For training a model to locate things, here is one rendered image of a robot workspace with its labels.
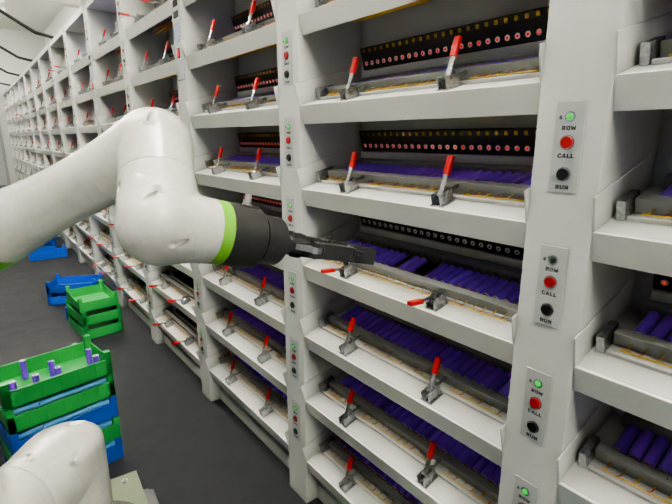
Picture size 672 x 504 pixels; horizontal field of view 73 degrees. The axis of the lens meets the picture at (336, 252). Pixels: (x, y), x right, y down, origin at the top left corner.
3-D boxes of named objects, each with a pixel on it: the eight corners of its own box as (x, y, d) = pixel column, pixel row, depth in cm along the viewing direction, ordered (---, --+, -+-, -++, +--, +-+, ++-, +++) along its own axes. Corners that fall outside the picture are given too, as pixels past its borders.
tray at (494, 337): (515, 366, 75) (512, 318, 72) (306, 280, 121) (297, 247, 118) (573, 309, 86) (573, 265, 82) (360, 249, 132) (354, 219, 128)
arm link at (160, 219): (103, 276, 57) (132, 233, 50) (102, 194, 62) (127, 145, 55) (208, 284, 66) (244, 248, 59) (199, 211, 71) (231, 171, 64)
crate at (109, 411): (14, 460, 133) (9, 436, 131) (-2, 430, 147) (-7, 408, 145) (119, 415, 154) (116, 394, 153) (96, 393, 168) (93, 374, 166)
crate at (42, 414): (9, 436, 131) (5, 411, 129) (-7, 408, 145) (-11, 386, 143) (116, 394, 153) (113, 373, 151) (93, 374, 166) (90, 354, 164)
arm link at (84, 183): (34, 270, 75) (-40, 248, 66) (37, 212, 80) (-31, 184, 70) (214, 182, 66) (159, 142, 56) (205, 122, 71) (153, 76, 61)
